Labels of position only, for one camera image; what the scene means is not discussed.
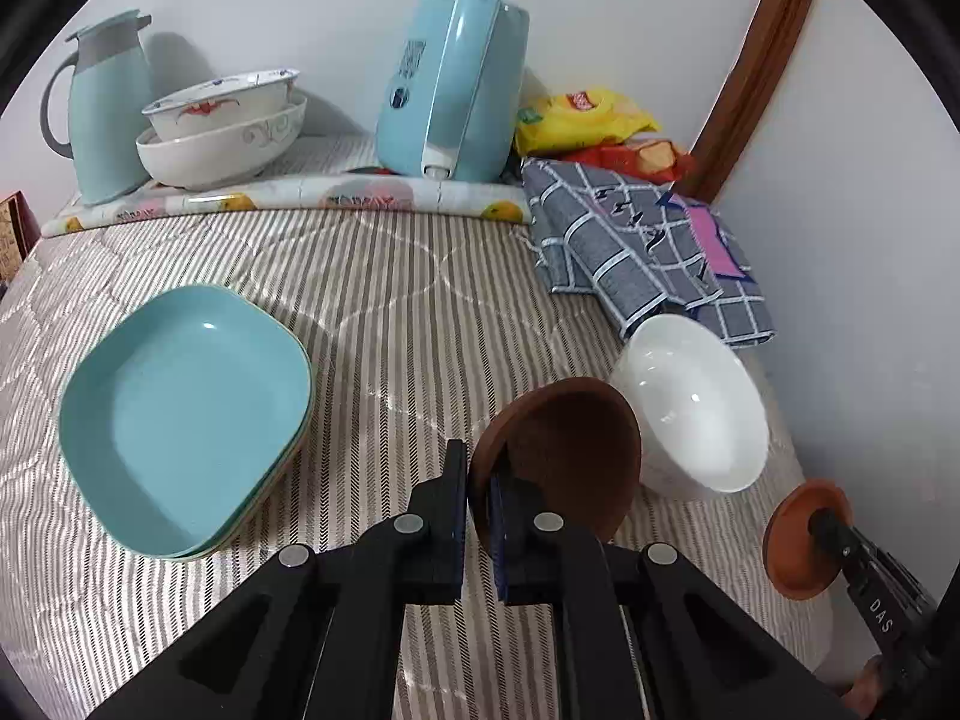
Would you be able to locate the plain white bowl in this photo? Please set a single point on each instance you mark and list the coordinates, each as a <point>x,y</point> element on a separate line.
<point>697,397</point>

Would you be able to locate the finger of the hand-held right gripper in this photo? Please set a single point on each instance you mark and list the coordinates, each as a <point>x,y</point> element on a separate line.
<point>832,529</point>

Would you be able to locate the floral patterned bowl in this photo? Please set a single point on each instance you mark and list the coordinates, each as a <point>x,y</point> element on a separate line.
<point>217,109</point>

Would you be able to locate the small brown saucer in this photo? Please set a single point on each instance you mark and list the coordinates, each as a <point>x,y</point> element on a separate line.
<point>577,442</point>
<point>795,547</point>

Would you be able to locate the light blue thermos jug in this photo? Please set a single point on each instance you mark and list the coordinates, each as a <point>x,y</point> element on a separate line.
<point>105,120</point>

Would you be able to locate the brown wooden door frame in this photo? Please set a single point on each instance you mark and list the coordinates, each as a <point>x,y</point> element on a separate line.
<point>757,67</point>

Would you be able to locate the grey checked cloth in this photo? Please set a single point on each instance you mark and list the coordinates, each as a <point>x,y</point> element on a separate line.
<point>630,255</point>

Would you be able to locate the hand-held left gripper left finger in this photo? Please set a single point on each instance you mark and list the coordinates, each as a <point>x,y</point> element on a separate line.
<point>420,540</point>

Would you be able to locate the person's right hand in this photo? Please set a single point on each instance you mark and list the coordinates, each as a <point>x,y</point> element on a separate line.
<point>866,686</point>

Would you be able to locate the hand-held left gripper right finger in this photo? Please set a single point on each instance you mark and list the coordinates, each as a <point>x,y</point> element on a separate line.
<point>525,547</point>

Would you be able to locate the large white bowl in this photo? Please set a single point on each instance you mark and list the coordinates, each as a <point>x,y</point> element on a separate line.
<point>217,157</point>

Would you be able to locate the light blue electric kettle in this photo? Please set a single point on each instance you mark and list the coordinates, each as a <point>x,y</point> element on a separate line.
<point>450,90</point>

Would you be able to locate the fruit printed mat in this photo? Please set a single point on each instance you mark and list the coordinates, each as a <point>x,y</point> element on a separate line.
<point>300,199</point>

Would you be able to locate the red snack bag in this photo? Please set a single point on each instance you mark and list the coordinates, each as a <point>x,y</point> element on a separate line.
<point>645,157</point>

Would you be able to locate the blue square plate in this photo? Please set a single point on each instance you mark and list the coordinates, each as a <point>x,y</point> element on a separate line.
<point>187,420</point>

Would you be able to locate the yellow chip bag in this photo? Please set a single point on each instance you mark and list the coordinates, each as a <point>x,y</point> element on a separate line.
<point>585,120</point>

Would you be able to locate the green square plate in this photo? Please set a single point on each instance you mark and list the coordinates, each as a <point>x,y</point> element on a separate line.
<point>289,457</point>

